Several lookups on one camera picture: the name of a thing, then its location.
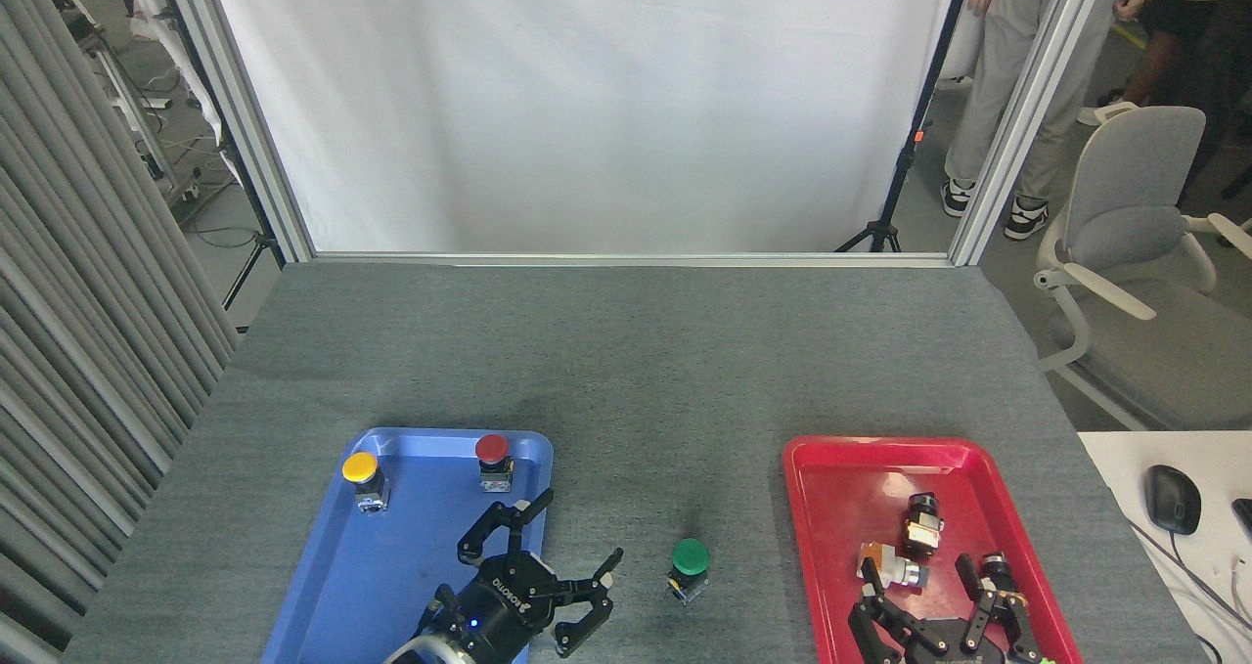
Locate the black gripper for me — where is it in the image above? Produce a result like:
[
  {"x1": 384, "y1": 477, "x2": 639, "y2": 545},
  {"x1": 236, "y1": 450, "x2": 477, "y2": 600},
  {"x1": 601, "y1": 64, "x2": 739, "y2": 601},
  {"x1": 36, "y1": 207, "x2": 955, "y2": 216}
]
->
[
  {"x1": 847, "y1": 553, "x2": 1047, "y2": 664},
  {"x1": 456, "y1": 488, "x2": 626, "y2": 664}
]

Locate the green push button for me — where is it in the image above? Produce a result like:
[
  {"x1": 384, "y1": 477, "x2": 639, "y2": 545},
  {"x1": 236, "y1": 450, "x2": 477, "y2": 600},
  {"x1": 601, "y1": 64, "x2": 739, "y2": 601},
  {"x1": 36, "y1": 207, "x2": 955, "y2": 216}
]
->
[{"x1": 667, "y1": 537, "x2": 712, "y2": 605}]

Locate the red push button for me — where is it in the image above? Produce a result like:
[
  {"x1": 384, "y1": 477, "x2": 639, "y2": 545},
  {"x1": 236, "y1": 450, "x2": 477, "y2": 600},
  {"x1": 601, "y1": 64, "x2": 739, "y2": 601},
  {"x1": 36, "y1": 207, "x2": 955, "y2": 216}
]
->
[{"x1": 474, "y1": 434, "x2": 516, "y2": 495}]

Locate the yellow push button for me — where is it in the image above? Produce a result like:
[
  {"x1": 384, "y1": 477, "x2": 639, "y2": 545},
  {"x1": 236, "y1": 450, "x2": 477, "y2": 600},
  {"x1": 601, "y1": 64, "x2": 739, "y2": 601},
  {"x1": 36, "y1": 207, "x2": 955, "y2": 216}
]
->
[{"x1": 341, "y1": 451, "x2": 391, "y2": 515}]

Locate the red plastic tray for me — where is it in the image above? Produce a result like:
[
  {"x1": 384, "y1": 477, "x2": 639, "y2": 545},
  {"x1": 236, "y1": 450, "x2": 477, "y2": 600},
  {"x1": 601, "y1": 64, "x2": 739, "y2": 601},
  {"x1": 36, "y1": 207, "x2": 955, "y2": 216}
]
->
[{"x1": 782, "y1": 435, "x2": 1085, "y2": 664}]

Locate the blue plastic tray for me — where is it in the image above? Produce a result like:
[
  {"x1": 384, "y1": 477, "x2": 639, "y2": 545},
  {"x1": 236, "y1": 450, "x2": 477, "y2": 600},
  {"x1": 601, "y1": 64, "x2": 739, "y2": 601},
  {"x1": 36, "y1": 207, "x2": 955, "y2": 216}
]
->
[{"x1": 262, "y1": 427, "x2": 556, "y2": 664}]

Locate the white desk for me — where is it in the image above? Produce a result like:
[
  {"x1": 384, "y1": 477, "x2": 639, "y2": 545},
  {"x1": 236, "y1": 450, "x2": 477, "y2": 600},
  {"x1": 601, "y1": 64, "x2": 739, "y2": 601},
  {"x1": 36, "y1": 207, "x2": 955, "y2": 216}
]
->
[{"x1": 1075, "y1": 430, "x2": 1252, "y2": 664}]

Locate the black computer mouse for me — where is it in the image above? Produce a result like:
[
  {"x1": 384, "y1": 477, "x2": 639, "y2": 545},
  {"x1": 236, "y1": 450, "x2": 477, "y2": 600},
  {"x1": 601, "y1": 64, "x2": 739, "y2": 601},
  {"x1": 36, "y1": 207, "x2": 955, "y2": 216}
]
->
[{"x1": 1143, "y1": 464, "x2": 1203, "y2": 537}]

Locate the black tripod stand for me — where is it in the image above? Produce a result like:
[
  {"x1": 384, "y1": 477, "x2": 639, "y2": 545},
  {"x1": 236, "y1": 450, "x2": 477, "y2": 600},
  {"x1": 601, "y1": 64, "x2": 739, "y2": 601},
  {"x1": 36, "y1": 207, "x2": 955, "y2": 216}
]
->
[{"x1": 833, "y1": 0, "x2": 981, "y2": 254}]

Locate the white backdrop screen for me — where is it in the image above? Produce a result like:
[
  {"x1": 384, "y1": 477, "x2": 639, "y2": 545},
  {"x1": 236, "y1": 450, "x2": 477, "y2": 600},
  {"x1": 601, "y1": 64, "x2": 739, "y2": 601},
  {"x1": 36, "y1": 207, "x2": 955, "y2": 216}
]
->
[{"x1": 204, "y1": 0, "x2": 967, "y2": 255}]

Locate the grey office chair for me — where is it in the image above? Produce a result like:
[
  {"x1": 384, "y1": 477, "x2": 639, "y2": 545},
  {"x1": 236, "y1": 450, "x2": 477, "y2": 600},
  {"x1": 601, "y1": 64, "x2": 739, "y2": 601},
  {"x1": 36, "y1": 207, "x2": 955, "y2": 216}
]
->
[{"x1": 1034, "y1": 101, "x2": 1252, "y2": 433}]

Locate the grey ribbed curtain panel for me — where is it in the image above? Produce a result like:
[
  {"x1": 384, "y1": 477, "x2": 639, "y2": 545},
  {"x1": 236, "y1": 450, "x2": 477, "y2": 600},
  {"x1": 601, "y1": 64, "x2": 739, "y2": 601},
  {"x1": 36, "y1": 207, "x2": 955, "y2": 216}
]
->
[{"x1": 0, "y1": 0, "x2": 242, "y2": 664}]

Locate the person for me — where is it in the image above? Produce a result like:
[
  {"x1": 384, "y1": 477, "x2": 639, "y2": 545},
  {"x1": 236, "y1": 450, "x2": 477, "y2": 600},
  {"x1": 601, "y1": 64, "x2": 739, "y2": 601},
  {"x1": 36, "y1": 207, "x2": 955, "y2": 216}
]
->
[
  {"x1": 938, "y1": 0, "x2": 1118, "y2": 243},
  {"x1": 1076, "y1": 0, "x2": 1245, "y2": 128}
]

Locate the metal stand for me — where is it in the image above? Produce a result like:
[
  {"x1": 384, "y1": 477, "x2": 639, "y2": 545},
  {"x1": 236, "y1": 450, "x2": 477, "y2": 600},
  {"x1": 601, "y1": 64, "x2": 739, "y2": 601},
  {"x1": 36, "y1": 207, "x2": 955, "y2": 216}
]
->
[{"x1": 54, "y1": 0, "x2": 208, "y2": 207}]

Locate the black switch with silver ring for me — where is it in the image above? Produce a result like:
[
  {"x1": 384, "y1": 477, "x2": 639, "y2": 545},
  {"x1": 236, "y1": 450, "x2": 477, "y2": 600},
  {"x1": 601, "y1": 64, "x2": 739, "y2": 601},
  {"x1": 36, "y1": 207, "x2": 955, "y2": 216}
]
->
[{"x1": 979, "y1": 551, "x2": 1029, "y2": 614}]

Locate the orange and white switch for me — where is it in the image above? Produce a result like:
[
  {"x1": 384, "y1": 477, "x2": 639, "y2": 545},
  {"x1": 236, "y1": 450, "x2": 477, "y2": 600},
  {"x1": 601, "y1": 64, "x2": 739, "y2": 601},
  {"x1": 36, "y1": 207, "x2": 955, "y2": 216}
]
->
[{"x1": 856, "y1": 542, "x2": 931, "y2": 593}]

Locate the black switch with gold band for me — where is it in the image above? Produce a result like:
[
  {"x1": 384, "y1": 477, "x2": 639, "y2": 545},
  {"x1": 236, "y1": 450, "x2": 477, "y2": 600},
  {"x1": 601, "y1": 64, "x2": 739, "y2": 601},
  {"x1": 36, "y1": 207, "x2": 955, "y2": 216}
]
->
[{"x1": 900, "y1": 492, "x2": 947, "y2": 560}]

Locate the black mouse cable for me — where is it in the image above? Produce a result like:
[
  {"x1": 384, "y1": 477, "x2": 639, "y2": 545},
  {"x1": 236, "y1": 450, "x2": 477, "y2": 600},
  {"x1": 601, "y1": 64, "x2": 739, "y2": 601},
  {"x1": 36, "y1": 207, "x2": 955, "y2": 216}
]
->
[{"x1": 1125, "y1": 519, "x2": 1252, "y2": 638}]

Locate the silver aluminium rail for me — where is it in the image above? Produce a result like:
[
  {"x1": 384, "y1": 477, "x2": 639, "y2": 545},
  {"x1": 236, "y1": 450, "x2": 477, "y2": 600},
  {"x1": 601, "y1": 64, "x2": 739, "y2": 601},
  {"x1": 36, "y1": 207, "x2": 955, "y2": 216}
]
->
[{"x1": 311, "y1": 250, "x2": 956, "y2": 270}]

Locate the silver aluminium post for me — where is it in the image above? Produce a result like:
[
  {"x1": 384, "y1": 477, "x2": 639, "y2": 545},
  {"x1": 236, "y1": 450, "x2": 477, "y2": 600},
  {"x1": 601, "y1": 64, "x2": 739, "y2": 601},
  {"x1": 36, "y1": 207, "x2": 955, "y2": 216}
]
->
[
  {"x1": 159, "y1": 0, "x2": 317, "y2": 263},
  {"x1": 948, "y1": 0, "x2": 1117, "y2": 267}
]

